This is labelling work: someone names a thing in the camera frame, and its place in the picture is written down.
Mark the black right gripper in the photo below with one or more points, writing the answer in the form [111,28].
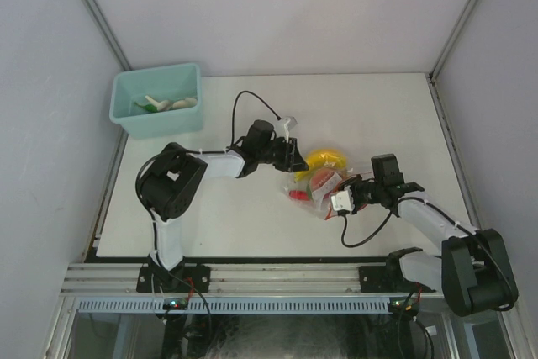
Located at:
[356,205]

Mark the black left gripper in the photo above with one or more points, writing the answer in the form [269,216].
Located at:
[292,161]

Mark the red fake watermelon slice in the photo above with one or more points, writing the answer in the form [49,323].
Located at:
[322,182]

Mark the clear zip top bag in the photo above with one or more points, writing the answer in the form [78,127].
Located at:
[322,209]

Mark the red fake chili pepper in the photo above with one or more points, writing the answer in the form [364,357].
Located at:
[298,195]

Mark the white fake bone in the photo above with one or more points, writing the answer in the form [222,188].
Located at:
[162,105]

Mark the green fake chili pepper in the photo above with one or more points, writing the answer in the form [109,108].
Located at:
[149,108]

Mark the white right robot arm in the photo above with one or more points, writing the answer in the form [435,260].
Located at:
[472,272]

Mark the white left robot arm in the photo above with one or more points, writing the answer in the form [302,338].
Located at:
[167,183]

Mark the yellow fake banana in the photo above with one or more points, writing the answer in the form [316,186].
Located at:
[323,158]

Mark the teal plastic bin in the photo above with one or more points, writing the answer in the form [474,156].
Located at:
[161,83]

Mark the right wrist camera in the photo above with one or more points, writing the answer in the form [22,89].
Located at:
[342,202]

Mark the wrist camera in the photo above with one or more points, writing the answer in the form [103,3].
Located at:
[284,126]
[342,202]

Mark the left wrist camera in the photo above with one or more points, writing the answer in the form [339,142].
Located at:
[284,126]

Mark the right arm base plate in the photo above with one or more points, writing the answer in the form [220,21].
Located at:
[378,279]

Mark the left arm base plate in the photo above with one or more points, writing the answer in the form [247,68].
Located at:
[182,279]

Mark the aluminium frame rail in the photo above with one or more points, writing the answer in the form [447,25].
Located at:
[227,280]

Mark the blue slotted cable duct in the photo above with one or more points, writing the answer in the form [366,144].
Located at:
[197,305]

